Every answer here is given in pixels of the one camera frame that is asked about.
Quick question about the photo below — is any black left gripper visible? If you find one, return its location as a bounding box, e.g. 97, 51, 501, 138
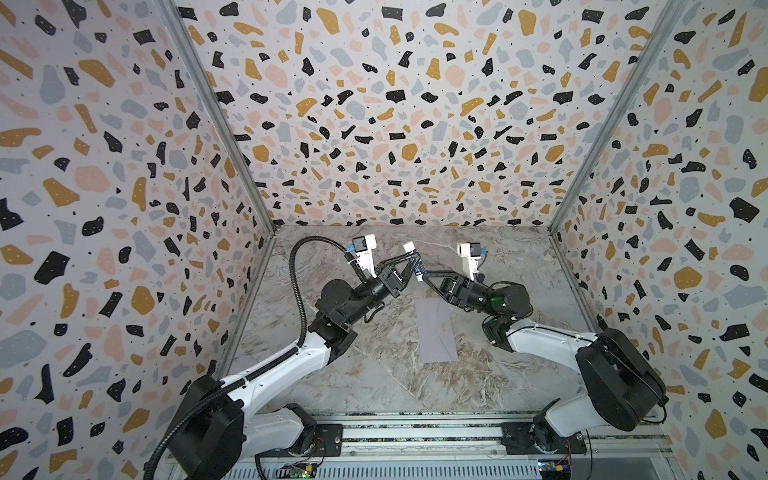
343, 255, 417, 330

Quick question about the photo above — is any blue glue stick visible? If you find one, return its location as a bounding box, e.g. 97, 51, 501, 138
403, 241, 425, 281

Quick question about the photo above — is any lavender envelope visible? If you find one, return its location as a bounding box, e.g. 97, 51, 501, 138
415, 298, 458, 364

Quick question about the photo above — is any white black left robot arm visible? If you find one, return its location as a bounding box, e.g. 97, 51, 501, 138
144, 251, 420, 479

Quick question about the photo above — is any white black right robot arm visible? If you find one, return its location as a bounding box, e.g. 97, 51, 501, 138
422, 271, 668, 453

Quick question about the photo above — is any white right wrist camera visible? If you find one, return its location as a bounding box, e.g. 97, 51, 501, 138
457, 242, 487, 283

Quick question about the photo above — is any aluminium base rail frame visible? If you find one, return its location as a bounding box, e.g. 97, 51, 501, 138
225, 412, 685, 479

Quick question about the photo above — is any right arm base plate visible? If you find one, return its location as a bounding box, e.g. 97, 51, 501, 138
500, 421, 588, 455

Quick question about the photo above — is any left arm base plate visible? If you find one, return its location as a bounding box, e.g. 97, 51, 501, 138
288, 423, 344, 457

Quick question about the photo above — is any right aluminium corner post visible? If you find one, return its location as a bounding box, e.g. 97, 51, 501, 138
548, 0, 685, 237

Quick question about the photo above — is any aluminium corner post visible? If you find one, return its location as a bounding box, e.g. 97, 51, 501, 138
548, 0, 685, 237
156, 0, 276, 237

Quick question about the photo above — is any black corrugated cable conduit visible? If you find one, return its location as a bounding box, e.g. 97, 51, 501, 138
142, 235, 355, 480

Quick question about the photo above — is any left aluminium corner post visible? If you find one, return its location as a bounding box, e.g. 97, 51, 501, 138
156, 0, 276, 237

